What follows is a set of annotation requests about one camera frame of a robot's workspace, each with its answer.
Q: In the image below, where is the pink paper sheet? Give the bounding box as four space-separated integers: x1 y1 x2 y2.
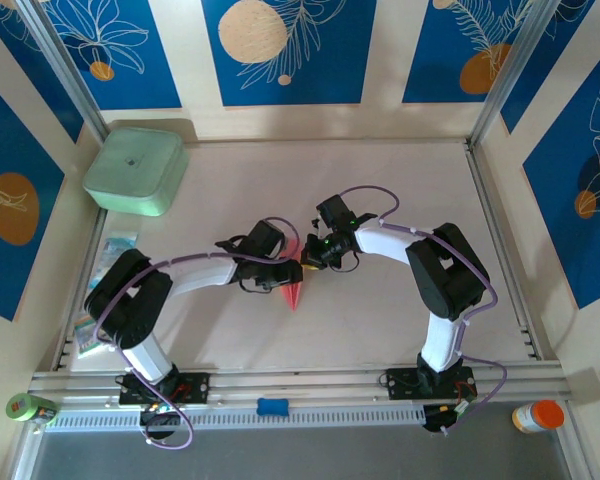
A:
278 235 307 313

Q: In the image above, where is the mint green square case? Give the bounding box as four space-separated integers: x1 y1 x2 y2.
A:
82 127 190 218

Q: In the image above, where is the blue bone-shaped clip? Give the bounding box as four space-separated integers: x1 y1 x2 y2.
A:
256 397 291 417

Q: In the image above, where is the clear packet with blue print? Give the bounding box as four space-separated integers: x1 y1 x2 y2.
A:
93 230 139 281

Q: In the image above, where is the black controller board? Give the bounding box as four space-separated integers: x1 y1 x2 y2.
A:
423 402 476 435
139 402 184 436

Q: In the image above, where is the clear packet with green print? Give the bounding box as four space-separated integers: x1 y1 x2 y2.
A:
73 314 107 360

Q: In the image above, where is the green labelled cylinder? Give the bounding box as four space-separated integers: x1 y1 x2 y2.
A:
29 397 61 427

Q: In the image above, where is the bottle with orange lid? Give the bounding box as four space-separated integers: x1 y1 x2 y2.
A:
511 399 566 435

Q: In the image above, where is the green tape roll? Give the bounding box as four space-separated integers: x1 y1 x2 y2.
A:
5 392 37 424

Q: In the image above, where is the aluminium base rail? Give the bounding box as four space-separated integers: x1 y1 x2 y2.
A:
28 362 574 402

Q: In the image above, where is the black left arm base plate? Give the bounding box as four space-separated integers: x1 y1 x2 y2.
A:
118 372 211 406

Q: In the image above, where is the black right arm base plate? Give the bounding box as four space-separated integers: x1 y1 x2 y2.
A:
387 366 476 401

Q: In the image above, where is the grey slotted cable duct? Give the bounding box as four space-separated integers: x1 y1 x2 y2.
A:
44 404 426 429

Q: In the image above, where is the aluminium side rail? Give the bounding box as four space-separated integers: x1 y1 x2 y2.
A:
464 142 541 362
52 207 109 372

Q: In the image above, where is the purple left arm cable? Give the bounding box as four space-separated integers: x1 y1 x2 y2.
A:
93 215 301 448

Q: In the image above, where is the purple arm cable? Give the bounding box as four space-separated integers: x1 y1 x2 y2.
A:
93 215 301 448
339 185 512 438

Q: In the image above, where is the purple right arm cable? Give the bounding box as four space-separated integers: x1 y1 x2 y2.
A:
339 185 512 438

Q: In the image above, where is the aluminium corner post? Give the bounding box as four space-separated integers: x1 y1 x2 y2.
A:
468 0 566 149
17 0 110 145

